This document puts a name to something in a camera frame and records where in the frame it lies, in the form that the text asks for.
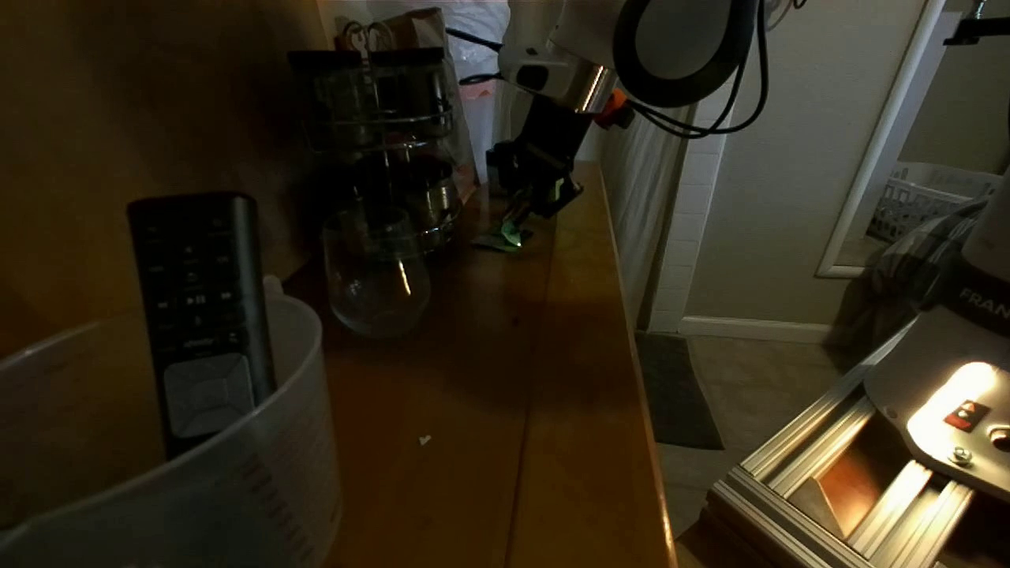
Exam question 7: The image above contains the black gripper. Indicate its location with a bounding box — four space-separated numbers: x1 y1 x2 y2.
489 92 600 220

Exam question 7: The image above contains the green sachet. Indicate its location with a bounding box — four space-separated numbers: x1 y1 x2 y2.
498 207 532 253
470 234 531 258

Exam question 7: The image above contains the white plastic bag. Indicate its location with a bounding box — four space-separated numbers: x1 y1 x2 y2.
438 0 517 185

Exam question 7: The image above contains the stemless clear glass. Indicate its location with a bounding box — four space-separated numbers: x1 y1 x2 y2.
317 201 435 340

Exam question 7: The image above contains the dark floor mat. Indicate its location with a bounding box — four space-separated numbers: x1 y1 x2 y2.
633 329 727 455

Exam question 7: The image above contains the white framed mirror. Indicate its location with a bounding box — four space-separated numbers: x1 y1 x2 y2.
813 0 1010 281

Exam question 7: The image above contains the black remote control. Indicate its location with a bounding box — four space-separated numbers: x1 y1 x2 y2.
122 190 280 460

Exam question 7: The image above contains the dark crumpled blanket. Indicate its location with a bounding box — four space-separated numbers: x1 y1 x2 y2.
822 201 993 373

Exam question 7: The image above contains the white laundry basket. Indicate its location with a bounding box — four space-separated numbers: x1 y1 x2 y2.
865 155 1010 246

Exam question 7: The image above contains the white plastic tub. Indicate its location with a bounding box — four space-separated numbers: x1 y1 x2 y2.
0 278 348 568

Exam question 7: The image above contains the grey robot mounting plate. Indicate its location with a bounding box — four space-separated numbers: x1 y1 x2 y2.
862 304 1010 499

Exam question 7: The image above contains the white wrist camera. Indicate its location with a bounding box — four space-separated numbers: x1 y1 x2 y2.
498 54 562 95

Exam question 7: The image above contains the orange cable connector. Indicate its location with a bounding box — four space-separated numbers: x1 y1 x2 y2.
595 85 637 132

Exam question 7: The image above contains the white door frame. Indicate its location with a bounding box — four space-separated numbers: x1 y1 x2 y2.
639 113 739 338

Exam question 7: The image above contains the aluminium extrusion frame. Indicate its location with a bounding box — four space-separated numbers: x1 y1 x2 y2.
705 319 987 568

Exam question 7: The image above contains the black overhead bracket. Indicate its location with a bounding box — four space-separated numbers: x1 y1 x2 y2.
940 0 1010 51

